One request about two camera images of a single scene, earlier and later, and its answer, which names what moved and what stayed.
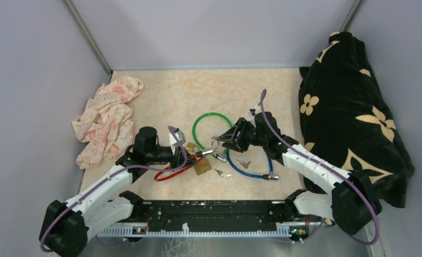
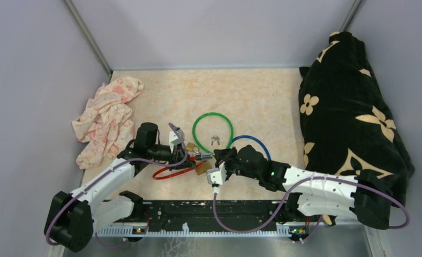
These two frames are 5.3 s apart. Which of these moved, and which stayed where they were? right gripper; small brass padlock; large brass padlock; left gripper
Moved: right gripper
Stayed: small brass padlock; large brass padlock; left gripper
